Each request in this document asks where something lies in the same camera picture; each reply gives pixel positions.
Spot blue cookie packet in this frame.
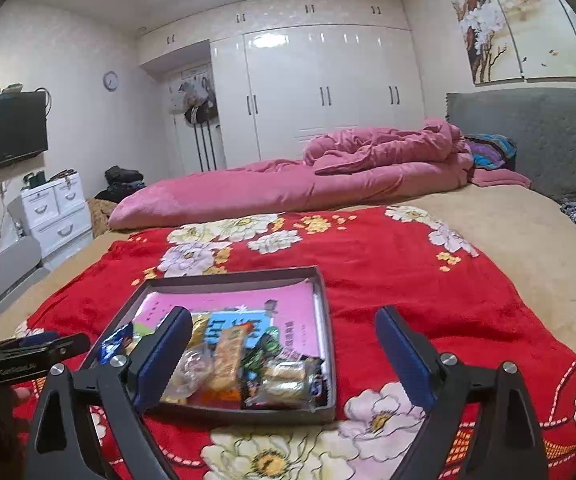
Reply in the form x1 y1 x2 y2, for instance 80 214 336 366
97 322 134 365

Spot clear round biscuit packet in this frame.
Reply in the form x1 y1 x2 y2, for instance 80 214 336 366
161 342 214 404

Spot orange rice cracker packet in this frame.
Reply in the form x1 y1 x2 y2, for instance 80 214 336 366
201 322 254 405

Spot small yellow cake packet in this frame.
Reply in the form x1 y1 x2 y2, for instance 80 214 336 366
245 360 313 408

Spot green milk snack packet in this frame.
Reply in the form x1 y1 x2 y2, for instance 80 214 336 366
132 321 154 340

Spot gold wafer bar packet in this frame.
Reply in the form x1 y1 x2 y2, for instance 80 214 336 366
187 313 210 348

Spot Snickers bar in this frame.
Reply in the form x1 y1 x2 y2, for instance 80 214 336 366
305 358 327 408

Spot grey chair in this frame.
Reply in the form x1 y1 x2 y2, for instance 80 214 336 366
0 236 49 315

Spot white drawer cabinet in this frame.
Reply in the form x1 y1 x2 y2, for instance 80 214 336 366
7 171 93 269

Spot brown knitted blanket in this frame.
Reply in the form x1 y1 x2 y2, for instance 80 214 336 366
86 198 117 238

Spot grey shallow tray box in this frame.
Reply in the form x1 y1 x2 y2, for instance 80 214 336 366
81 266 337 426

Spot dark clothes pile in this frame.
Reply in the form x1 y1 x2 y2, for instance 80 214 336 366
95 166 146 204

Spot pink blue children's book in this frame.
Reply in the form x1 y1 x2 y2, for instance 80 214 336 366
132 281 324 356

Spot red floral blanket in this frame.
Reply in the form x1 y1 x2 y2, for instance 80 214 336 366
17 206 576 479

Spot hanging bags on door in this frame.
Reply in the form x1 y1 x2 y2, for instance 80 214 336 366
168 73 218 126

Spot pink folded quilt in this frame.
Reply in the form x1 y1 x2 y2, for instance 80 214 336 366
109 119 530 231

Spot colourful striped clothing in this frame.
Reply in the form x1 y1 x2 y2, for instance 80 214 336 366
466 133 517 170

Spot grey padded headboard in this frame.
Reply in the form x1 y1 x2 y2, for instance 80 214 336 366
446 88 576 203

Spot white wardrobe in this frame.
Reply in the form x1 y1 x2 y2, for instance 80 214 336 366
137 0 425 168

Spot wall mounted television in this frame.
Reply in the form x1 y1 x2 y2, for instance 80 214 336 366
0 92 48 168

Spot round wall clock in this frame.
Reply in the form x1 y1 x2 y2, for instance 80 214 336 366
102 70 119 92

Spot floral wall painting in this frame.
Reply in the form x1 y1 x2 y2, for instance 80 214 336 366
451 0 576 84

